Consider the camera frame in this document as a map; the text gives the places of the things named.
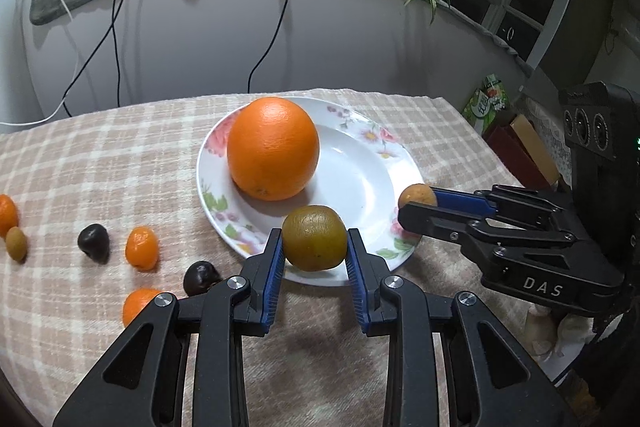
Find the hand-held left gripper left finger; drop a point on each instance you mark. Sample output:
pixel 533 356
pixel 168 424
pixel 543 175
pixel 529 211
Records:
pixel 274 277

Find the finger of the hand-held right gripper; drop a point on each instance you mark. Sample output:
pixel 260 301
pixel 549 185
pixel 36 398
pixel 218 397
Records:
pixel 435 222
pixel 462 202

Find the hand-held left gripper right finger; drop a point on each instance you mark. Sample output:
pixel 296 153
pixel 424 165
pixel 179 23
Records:
pixel 356 277

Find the small brown round fruit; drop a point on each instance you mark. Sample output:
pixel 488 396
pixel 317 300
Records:
pixel 416 195

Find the green-brown kiwi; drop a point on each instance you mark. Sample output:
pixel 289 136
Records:
pixel 315 237

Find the white floral plate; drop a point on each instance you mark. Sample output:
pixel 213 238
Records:
pixel 355 167

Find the large orange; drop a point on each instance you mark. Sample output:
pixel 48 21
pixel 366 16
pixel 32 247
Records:
pixel 272 147

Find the tangerine with stem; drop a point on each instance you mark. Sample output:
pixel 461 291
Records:
pixel 7 216

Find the person's right hand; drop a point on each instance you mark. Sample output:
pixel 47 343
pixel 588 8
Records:
pixel 542 332

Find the dark red box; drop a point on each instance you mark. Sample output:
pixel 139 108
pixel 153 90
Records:
pixel 515 157

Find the dark brown chestnut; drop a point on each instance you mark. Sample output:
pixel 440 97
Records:
pixel 200 278
pixel 94 243

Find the green carton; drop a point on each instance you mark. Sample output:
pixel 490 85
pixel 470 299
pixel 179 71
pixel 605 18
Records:
pixel 487 104

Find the small tangerine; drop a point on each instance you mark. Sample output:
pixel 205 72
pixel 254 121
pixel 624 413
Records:
pixel 142 248
pixel 137 304

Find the beige checked tablecloth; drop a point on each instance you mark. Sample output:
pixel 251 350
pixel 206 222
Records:
pixel 100 157

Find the small green fruit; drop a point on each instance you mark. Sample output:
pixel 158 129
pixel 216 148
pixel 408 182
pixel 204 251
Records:
pixel 16 245

